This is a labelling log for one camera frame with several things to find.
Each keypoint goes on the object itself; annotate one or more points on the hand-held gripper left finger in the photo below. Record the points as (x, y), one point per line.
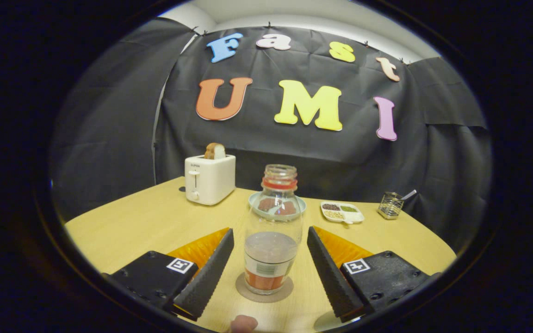
(208, 273)

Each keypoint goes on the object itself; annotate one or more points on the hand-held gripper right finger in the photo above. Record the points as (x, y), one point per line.
(333, 277)

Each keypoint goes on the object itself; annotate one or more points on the brown round coaster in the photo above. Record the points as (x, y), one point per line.
(241, 289)

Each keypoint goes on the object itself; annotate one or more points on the clear plastic juice bottle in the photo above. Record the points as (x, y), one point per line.
(271, 254)

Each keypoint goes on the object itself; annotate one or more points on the white divided seed dish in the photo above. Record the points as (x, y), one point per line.
(343, 212)

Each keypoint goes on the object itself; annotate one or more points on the wooden table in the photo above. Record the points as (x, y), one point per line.
(146, 222)

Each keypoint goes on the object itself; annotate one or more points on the pale green plate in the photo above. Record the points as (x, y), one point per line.
(252, 200)

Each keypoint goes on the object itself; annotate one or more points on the white toaster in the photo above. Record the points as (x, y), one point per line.
(211, 180)

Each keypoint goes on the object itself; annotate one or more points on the toasted bread slice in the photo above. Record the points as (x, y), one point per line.
(215, 151)

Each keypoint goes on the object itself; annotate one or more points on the black backdrop cloth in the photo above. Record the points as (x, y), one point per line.
(118, 115)

